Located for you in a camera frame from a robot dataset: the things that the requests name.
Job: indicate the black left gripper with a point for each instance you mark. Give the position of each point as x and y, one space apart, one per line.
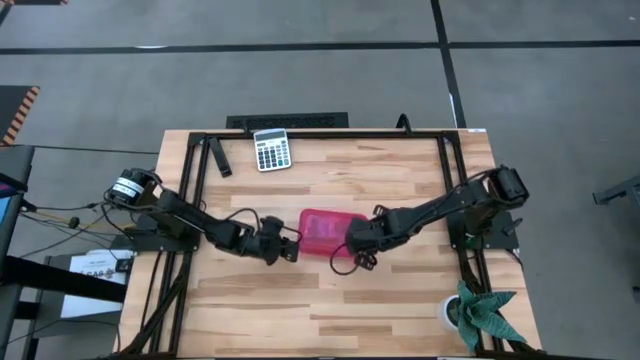
272 240

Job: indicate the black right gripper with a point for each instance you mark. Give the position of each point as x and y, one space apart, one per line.
370 232

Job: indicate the pink plastic pencil case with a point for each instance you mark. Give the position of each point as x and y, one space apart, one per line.
325 232

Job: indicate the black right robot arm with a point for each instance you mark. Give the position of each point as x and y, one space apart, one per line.
440 207

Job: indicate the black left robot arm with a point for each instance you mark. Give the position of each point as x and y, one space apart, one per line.
200 225

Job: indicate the grey desk calculator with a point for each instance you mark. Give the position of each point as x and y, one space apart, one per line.
272 150

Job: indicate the white plant pot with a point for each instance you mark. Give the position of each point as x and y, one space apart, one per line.
444 312

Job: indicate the black floor vent grille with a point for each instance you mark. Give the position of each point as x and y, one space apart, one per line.
287 120

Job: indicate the green artificial plant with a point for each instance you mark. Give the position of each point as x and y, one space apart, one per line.
482 312

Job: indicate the white paper sheet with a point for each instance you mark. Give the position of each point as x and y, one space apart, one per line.
92 265

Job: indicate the grey furniture leg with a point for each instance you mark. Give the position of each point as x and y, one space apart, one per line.
620 192

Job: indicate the black mat with striped edge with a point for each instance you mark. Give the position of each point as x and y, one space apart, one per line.
12 112

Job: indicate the black metal table frame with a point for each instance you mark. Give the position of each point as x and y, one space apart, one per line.
325 134

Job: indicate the black flat bracket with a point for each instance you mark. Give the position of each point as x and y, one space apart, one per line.
220 157

